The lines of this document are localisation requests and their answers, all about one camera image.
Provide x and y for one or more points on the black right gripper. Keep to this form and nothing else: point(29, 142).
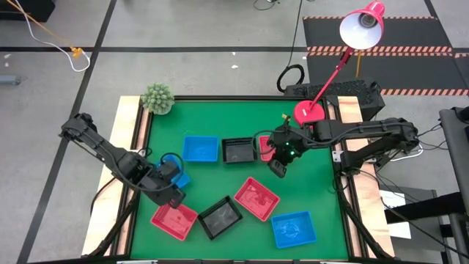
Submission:
point(289, 144)

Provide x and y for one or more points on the green artificial potted plant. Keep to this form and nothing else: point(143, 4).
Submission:
point(158, 98)

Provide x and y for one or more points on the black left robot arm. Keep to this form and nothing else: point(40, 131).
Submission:
point(106, 150)

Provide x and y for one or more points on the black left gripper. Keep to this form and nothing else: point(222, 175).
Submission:
point(159, 190)

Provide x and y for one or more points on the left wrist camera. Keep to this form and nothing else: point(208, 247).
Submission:
point(169, 171)

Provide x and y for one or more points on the black perforated computer case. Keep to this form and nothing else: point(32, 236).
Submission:
point(348, 88)

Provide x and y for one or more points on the black plastic slotted basket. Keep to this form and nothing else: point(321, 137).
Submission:
point(239, 152)
point(220, 218)

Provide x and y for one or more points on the red plastic slotted basket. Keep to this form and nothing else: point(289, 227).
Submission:
point(264, 146)
point(174, 221)
point(256, 199)

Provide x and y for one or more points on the black hazard-striped floor mat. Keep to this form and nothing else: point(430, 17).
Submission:
point(403, 71)
point(403, 33)

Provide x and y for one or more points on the black stand base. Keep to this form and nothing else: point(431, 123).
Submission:
point(421, 212)

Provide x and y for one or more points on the wooden side board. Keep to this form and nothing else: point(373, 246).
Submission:
point(350, 110)
point(124, 113)

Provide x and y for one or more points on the black aluminium table frame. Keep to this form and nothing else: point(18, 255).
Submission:
point(227, 98)

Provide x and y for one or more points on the red desk lamp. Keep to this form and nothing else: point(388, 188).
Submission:
point(309, 114)

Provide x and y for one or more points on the white paper sheet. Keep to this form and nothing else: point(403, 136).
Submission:
point(390, 198)

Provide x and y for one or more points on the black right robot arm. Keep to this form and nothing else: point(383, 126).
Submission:
point(366, 129)

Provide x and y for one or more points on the blue plastic slotted basket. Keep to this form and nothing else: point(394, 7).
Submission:
point(293, 230)
point(184, 180)
point(200, 150)

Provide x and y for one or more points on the grey metal floor bracket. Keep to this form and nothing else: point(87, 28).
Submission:
point(9, 80)

